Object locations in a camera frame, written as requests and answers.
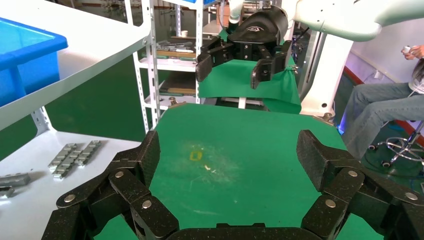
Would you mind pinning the white perforated rack post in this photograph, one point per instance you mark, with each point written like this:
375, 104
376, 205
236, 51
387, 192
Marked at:
41, 121
155, 82

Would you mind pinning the stack of wooden boards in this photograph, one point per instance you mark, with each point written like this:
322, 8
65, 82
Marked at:
179, 86

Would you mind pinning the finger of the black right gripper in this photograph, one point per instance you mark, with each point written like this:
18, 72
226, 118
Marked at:
203, 66
265, 71

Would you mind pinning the blue plastic bin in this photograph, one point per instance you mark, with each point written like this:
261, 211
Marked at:
33, 66

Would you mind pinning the white metal storage rack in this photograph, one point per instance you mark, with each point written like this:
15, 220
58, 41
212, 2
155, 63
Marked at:
198, 33

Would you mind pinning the silver binder clip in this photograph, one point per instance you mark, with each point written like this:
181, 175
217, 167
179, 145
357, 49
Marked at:
174, 102
327, 117

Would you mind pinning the green tablecloth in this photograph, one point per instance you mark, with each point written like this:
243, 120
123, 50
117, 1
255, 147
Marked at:
232, 132

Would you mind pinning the person's hand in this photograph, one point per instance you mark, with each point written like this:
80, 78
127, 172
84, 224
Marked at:
414, 53

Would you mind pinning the pile of metal parts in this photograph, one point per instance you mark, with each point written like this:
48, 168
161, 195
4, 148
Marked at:
175, 49

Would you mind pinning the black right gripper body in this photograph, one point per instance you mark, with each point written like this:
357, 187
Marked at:
258, 30

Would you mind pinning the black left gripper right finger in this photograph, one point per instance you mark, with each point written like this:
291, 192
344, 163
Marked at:
344, 185

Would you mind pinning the rolling stool chrome base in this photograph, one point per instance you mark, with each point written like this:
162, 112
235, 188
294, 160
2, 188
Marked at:
404, 145

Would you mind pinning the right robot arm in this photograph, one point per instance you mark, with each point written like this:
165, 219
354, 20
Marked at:
331, 16

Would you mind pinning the small white cup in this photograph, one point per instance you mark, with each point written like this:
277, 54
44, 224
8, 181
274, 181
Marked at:
184, 33

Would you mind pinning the white rack shelf board flat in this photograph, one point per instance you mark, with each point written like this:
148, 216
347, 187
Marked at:
20, 218

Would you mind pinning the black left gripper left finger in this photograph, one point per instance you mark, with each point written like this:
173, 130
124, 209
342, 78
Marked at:
132, 185

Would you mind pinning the white robot torso column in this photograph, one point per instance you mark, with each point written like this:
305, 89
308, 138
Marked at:
326, 73

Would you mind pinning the green cloth on side table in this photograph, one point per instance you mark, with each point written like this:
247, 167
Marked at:
232, 82

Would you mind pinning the seated person in jeans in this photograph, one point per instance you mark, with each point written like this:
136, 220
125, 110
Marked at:
374, 106

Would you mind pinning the small white controller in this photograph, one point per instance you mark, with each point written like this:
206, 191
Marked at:
406, 49

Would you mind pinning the small metal bracket strip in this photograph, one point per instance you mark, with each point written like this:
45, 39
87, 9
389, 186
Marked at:
15, 179
68, 164
62, 155
87, 152

